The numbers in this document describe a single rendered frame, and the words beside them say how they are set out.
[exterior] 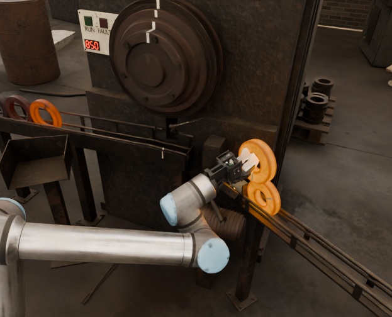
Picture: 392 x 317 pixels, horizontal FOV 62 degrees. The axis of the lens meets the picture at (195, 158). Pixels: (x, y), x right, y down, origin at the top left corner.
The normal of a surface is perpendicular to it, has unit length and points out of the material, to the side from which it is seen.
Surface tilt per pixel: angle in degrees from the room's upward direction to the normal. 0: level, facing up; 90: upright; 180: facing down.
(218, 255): 62
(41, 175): 5
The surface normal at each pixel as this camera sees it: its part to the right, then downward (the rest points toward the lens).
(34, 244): 0.26, -0.03
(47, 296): 0.04, -0.80
